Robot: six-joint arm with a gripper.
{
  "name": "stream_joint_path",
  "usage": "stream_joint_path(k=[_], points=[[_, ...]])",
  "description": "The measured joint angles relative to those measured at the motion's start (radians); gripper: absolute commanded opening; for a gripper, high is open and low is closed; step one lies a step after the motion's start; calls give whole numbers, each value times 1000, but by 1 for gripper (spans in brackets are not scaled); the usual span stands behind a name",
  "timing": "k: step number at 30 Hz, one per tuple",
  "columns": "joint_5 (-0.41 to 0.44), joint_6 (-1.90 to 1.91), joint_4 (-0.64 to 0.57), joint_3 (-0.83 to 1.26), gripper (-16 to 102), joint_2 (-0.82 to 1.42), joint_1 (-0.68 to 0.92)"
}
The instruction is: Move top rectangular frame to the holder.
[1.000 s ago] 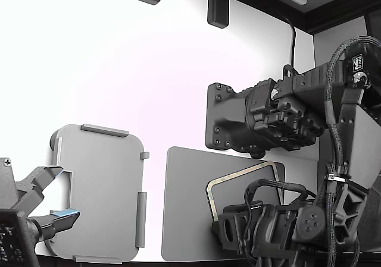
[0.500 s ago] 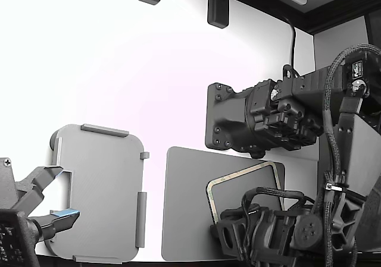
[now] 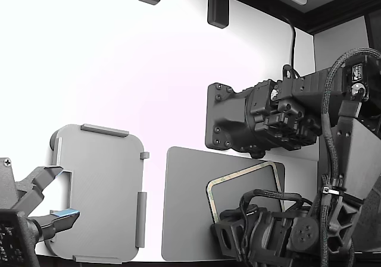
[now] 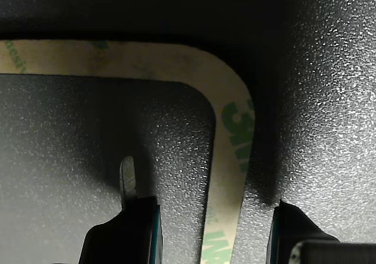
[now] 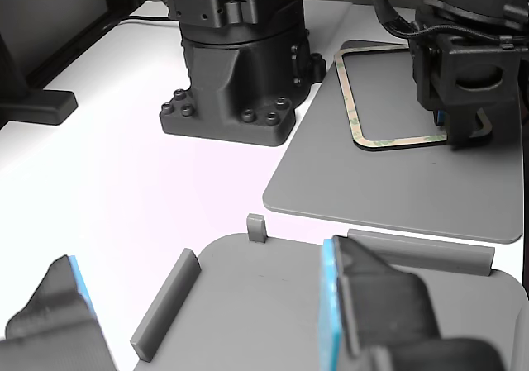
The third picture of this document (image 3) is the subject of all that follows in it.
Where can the dark gray gripper body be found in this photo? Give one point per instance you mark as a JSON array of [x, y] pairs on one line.
[[6, 183]]

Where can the black plastic bracket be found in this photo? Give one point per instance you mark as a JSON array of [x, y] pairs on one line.
[[218, 11]]

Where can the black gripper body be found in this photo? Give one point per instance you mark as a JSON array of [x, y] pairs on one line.
[[268, 237]]

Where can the gray plastic frame holder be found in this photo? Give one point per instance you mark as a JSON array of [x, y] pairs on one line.
[[104, 175]]

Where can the beige rectangular adhesive frame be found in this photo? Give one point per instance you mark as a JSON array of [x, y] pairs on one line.
[[238, 174]]

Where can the dark gray gripper finger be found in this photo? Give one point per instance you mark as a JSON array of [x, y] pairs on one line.
[[62, 221], [32, 189]]

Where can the black camera board module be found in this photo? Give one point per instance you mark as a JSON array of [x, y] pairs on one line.
[[12, 237]]

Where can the black six-joint robot arm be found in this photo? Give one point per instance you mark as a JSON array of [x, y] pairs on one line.
[[232, 121]]

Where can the dark gray rectangular mat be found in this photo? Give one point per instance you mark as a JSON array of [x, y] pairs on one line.
[[184, 204]]

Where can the black enclosure frame rail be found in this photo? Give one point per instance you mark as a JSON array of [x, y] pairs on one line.
[[315, 20]]

